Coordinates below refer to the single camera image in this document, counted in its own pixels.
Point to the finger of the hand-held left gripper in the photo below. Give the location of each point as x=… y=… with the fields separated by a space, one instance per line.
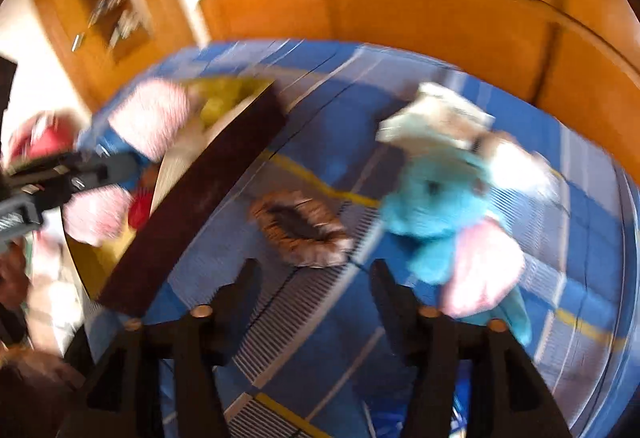
x=112 y=168

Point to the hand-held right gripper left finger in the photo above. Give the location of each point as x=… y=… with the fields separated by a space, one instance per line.
x=240 y=298

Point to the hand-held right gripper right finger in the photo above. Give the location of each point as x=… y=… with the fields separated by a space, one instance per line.
x=395 y=313

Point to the red cloth item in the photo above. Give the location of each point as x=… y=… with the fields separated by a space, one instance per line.
x=140 y=210

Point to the pink towel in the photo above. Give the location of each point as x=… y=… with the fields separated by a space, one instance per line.
x=150 y=118

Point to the brown scrunchie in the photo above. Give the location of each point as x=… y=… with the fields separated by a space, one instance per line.
x=270 y=218

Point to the gold tin box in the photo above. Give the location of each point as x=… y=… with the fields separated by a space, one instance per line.
x=200 y=208

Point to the teal plush toy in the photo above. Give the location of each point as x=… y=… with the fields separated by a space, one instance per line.
x=430 y=213

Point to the white item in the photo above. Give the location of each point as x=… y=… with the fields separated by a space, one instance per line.
x=520 y=163

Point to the red storage bag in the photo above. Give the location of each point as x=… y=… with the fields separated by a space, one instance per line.
x=40 y=138

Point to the blue plaid bedsheet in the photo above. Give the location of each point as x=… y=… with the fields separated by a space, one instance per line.
x=310 y=143

